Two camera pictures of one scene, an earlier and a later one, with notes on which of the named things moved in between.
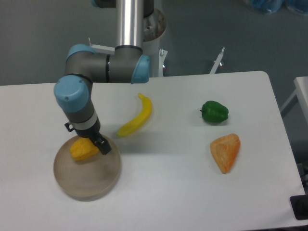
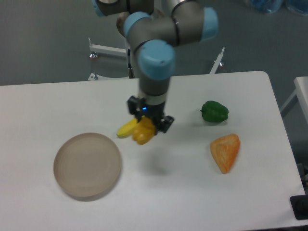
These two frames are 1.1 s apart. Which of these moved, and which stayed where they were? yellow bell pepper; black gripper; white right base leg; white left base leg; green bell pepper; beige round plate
Moved: yellow bell pepper; black gripper
Stayed: green bell pepper; beige round plate; white left base leg; white right base leg
